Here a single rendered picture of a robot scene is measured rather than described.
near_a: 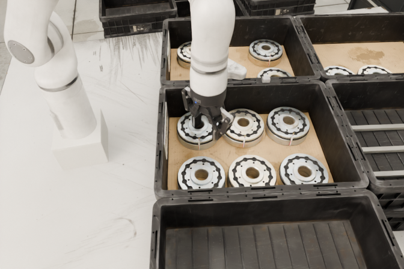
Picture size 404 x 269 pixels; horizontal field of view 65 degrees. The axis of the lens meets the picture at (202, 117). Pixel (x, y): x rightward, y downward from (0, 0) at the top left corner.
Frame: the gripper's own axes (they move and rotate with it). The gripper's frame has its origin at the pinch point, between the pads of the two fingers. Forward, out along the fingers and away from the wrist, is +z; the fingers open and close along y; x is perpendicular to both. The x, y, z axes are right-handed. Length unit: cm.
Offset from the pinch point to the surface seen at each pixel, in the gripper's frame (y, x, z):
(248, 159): 12.2, 0.3, 1.2
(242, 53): -14.3, 33.7, 4.4
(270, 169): 17.2, 1.5, 1.3
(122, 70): -50, 11, 18
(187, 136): -2.3, -4.2, 1.2
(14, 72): -78, -15, 19
